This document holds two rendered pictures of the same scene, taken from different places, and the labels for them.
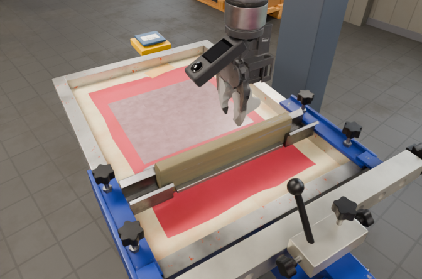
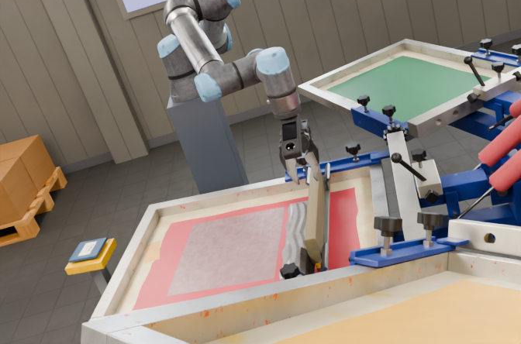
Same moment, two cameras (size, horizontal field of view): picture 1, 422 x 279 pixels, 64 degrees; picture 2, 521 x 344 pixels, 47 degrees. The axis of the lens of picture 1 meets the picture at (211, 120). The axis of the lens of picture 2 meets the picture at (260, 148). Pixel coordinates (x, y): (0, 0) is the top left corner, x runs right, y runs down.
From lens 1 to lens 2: 1.09 m
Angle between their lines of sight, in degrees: 40
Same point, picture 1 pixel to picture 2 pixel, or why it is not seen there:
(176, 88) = (194, 244)
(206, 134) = (274, 235)
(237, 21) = (291, 104)
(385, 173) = (397, 147)
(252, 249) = (408, 211)
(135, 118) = (209, 277)
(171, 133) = (252, 256)
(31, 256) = not seen: outside the picture
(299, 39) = (213, 152)
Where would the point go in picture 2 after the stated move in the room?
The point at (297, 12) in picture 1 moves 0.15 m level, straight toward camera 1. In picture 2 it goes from (197, 131) to (218, 137)
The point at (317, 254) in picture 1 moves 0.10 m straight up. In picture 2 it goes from (434, 179) to (427, 144)
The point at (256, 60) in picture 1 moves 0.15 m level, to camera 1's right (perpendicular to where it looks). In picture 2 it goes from (304, 125) to (333, 99)
